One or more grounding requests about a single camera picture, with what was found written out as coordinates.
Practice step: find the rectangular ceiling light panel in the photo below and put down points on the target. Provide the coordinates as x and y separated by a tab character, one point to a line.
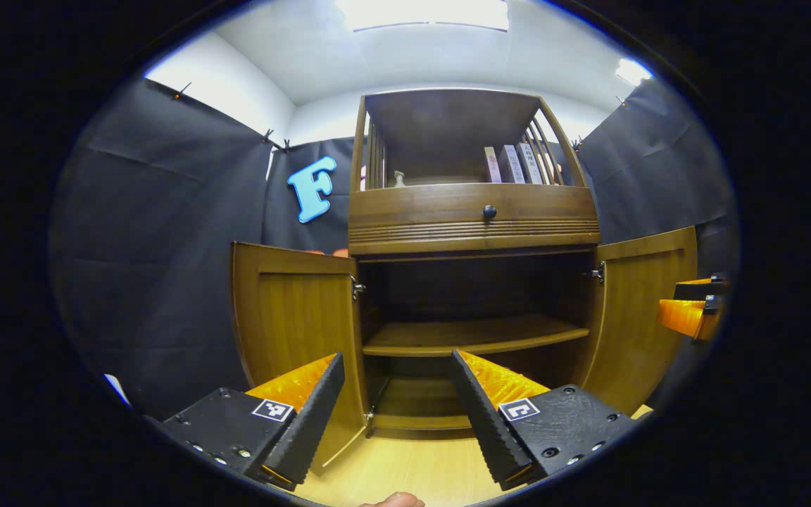
423	13

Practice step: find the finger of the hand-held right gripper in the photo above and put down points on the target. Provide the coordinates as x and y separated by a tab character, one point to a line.
683	317

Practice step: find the wooden shoe cabinet door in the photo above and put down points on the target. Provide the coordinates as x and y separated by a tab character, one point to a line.
638	317
293	317

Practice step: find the metal door hinge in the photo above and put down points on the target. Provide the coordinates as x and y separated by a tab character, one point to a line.
370	420
356	287
597	272

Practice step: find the small ceiling light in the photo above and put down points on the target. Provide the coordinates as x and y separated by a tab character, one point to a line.
633	70

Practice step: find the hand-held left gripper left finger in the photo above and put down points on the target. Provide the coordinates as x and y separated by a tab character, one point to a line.
310	426

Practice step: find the wooden double-door shoe cabinet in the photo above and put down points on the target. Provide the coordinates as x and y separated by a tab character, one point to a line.
469	225

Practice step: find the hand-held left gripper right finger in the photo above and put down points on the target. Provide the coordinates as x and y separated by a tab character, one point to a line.
486	422

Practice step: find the wooden inner cabinet shelf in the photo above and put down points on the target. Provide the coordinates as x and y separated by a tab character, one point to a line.
476	334

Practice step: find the black round drawer knob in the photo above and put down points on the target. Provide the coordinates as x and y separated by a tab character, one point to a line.
489	211

